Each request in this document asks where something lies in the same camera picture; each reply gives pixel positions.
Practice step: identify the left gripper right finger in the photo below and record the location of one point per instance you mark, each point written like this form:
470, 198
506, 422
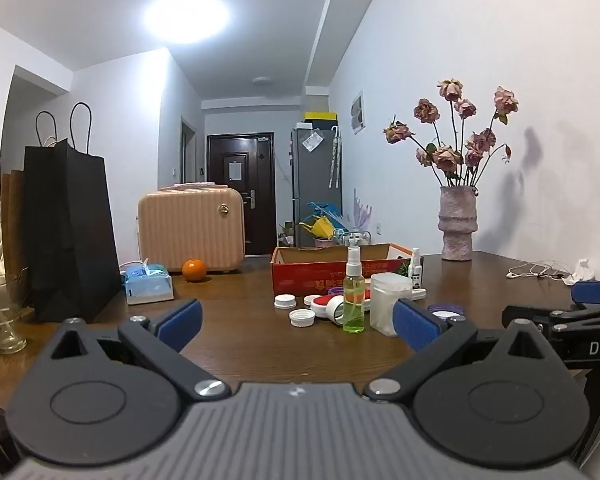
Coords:
436, 345

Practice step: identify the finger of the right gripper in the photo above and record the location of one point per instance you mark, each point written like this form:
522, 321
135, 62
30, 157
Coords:
546, 318
586, 292

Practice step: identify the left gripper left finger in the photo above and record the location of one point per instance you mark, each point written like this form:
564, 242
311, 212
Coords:
157, 345

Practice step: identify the blue translucent lid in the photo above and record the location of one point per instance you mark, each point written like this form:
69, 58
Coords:
445, 311

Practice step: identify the translucent plastic container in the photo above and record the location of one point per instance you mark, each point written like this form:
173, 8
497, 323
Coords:
385, 290

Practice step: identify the small white spray bottle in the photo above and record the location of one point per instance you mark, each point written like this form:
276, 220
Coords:
415, 269

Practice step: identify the green liquid spray bottle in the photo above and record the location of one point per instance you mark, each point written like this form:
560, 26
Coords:
353, 291

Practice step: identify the white red lint brush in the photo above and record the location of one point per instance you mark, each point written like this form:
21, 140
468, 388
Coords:
331, 305

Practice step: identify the white bottle cap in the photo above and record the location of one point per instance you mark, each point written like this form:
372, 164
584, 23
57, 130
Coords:
285, 302

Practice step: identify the white jar lid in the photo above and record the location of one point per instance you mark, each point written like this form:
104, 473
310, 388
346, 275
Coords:
301, 318

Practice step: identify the blue tissue pack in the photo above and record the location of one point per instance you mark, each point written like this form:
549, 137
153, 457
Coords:
146, 283

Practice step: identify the orange fruit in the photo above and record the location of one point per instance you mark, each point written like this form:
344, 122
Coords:
194, 270

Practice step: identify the black paper shopping bag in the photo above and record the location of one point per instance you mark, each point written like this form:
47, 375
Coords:
72, 261

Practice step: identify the pink ceramic vase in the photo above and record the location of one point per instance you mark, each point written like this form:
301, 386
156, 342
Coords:
457, 222

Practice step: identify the pink ribbed suitcase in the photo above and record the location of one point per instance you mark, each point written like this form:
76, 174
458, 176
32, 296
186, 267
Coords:
193, 221

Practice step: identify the red orange cardboard box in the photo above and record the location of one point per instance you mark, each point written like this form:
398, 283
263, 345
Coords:
307, 271

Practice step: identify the clear drinking glass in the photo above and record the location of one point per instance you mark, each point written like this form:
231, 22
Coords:
11, 341

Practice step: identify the dried pink roses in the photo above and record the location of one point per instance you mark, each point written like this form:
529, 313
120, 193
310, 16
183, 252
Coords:
462, 160

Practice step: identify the dark brown entrance door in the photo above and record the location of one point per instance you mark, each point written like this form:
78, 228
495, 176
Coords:
245, 162

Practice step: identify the brown paper bag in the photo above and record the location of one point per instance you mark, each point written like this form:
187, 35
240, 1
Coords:
13, 231

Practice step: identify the grey refrigerator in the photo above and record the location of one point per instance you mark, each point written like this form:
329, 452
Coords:
311, 162

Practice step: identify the yellow box on refrigerator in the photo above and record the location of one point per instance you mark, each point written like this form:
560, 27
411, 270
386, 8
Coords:
317, 116

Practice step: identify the white wired earphones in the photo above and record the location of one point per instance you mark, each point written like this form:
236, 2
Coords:
541, 269

